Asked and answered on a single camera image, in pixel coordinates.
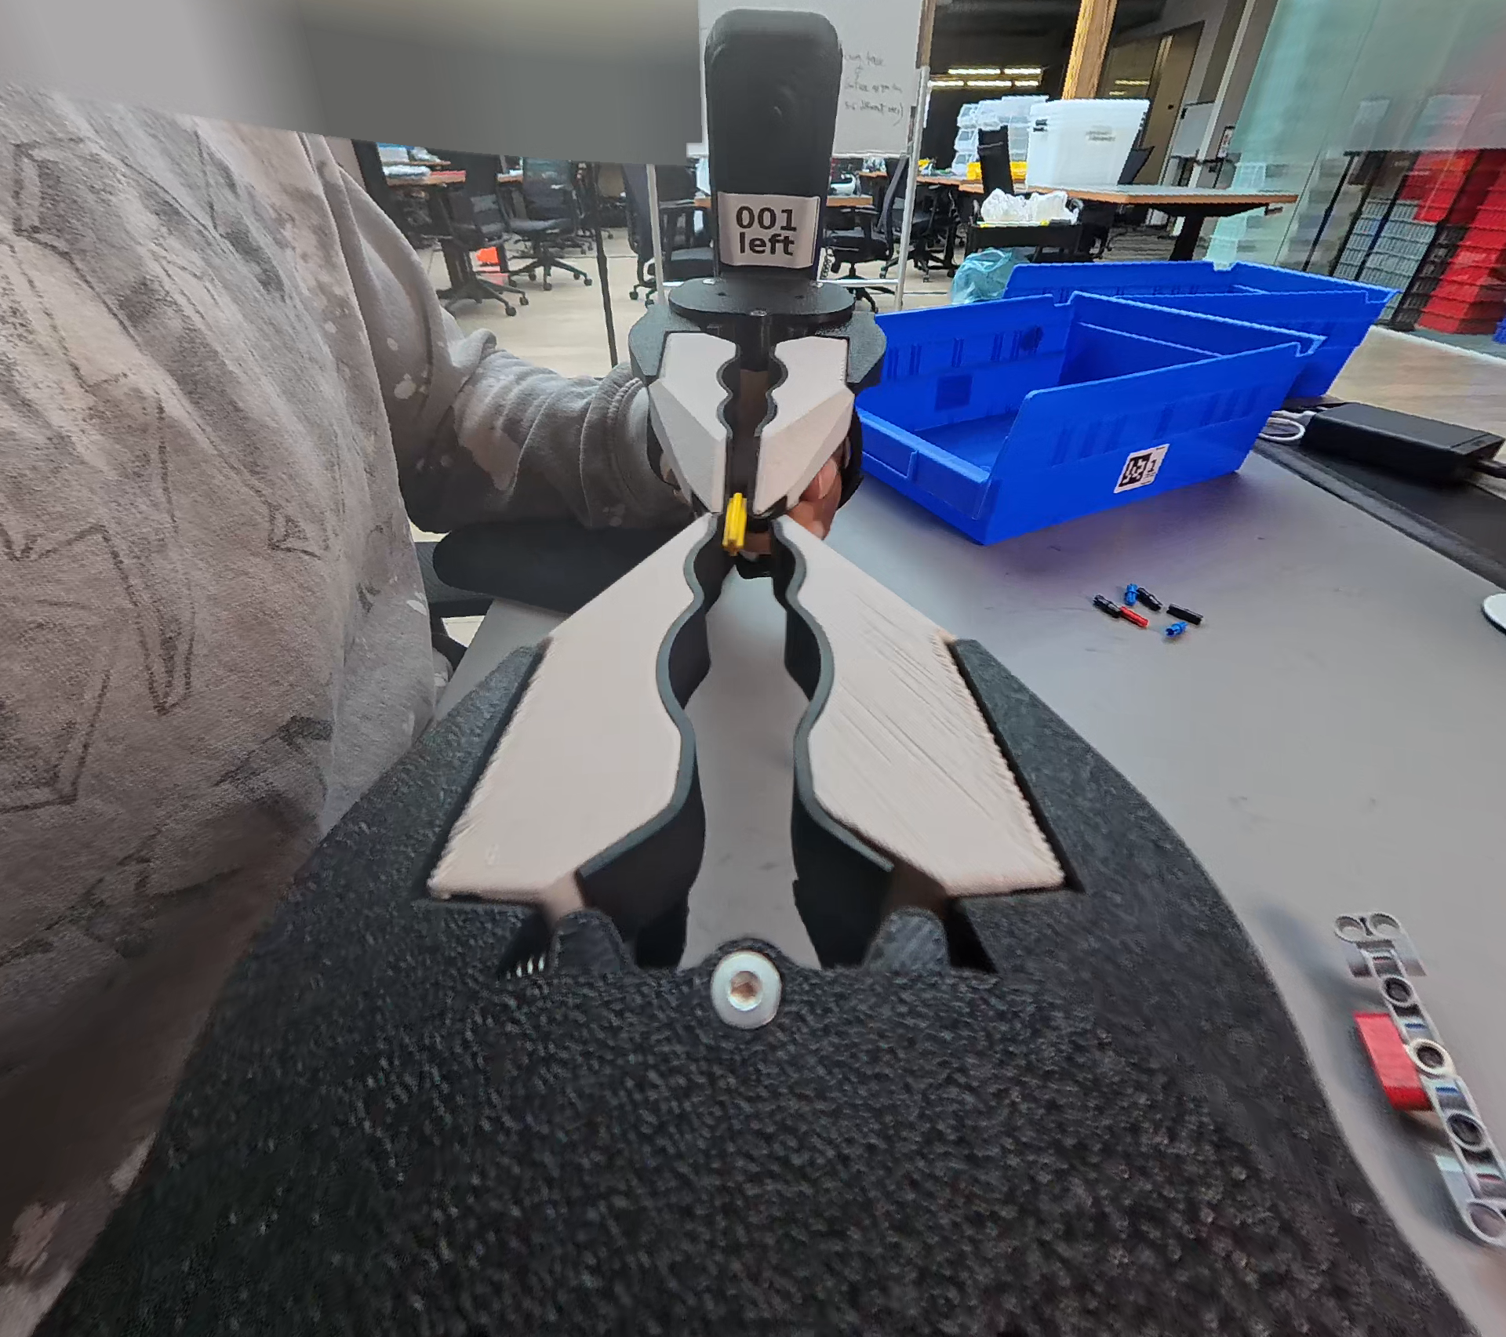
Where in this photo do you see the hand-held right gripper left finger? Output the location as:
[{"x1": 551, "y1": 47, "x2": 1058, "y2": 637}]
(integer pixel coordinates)
[{"x1": 426, "y1": 516, "x2": 722, "y2": 918}]

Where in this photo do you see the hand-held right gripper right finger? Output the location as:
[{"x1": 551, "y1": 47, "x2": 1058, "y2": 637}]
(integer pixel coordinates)
[{"x1": 768, "y1": 516, "x2": 1070, "y2": 921}]

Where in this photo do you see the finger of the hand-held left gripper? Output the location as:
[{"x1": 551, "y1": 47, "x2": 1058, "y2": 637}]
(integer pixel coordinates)
[
  {"x1": 645, "y1": 331, "x2": 746, "y2": 521},
  {"x1": 749, "y1": 334, "x2": 859, "y2": 521}
]

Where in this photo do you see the yellow plastic axle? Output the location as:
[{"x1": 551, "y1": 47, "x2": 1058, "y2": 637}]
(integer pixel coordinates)
[{"x1": 721, "y1": 493, "x2": 769, "y2": 579}]

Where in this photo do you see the person's left forearm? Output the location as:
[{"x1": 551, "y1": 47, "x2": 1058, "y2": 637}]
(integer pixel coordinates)
[{"x1": 388, "y1": 325, "x2": 691, "y2": 536}]

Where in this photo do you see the grey desk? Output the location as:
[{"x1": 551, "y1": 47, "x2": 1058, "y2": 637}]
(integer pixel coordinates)
[{"x1": 438, "y1": 394, "x2": 1506, "y2": 1337}]

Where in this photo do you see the person's left hand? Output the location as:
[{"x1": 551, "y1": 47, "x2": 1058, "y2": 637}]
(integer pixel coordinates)
[{"x1": 777, "y1": 460, "x2": 852, "y2": 541}]

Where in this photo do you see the black chair armrest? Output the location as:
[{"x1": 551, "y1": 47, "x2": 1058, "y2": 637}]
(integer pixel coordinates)
[{"x1": 429, "y1": 519, "x2": 721, "y2": 615}]

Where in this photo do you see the stack of small clear boxes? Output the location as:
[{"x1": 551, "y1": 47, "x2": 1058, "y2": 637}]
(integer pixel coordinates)
[{"x1": 953, "y1": 97, "x2": 1050, "y2": 176}]

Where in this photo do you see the teal plastic bag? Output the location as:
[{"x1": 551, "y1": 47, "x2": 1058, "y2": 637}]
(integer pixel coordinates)
[{"x1": 951, "y1": 248, "x2": 1037, "y2": 306}]

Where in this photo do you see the cluster of small plastic pins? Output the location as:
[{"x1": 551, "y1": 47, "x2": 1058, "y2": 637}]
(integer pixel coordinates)
[{"x1": 1091, "y1": 582, "x2": 1207, "y2": 640}]

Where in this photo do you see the blue plastic bin with tag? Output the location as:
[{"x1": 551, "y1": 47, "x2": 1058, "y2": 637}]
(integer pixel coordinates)
[{"x1": 857, "y1": 292, "x2": 1326, "y2": 546}]

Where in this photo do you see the pile of white plastic parts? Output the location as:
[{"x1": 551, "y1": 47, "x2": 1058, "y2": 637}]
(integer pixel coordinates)
[{"x1": 979, "y1": 187, "x2": 1083, "y2": 226}]

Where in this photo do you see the large clear storage box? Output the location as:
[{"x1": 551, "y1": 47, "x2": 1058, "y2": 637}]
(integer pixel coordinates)
[{"x1": 1027, "y1": 99, "x2": 1154, "y2": 188}]

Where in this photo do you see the wooden background table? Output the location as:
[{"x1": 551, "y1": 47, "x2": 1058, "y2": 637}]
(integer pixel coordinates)
[{"x1": 912, "y1": 172, "x2": 1303, "y2": 262}]

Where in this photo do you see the person's grey patterned hoodie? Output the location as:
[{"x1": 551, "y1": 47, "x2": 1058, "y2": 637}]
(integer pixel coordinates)
[{"x1": 0, "y1": 83, "x2": 496, "y2": 1337}]

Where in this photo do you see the black power adapter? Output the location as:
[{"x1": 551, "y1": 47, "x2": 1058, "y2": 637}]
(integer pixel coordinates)
[{"x1": 1299, "y1": 402, "x2": 1506, "y2": 485}]

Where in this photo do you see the grey beam assembly with red brick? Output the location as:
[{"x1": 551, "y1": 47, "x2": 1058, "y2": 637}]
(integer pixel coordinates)
[{"x1": 1336, "y1": 913, "x2": 1506, "y2": 1250}]

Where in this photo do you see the rack of red bins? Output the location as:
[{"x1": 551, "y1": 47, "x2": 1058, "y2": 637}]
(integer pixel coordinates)
[{"x1": 1342, "y1": 149, "x2": 1506, "y2": 339}]

